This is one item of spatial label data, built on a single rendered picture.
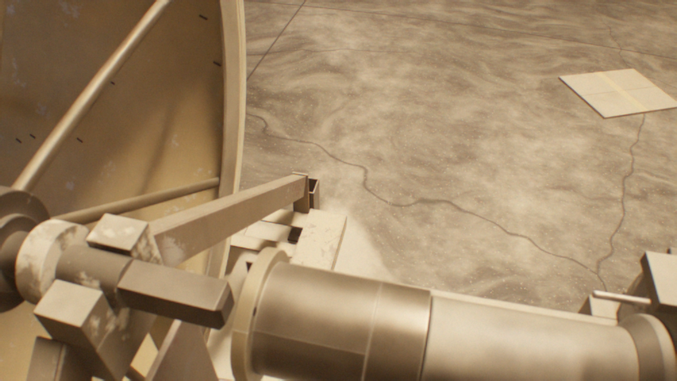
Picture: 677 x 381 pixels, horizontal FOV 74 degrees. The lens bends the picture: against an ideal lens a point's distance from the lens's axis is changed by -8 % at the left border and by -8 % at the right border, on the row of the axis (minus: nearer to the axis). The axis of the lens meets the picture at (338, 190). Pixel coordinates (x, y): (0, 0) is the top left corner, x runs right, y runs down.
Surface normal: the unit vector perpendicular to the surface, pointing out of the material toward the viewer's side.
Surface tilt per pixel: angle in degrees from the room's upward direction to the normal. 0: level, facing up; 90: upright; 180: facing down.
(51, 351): 35
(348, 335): 28
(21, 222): 90
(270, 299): 17
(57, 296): 0
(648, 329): 46
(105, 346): 90
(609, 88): 0
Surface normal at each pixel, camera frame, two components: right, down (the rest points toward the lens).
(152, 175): -0.16, 0.07
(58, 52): -0.21, 0.48
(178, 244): 0.98, 0.16
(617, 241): 0.02, -0.73
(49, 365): -0.11, -0.22
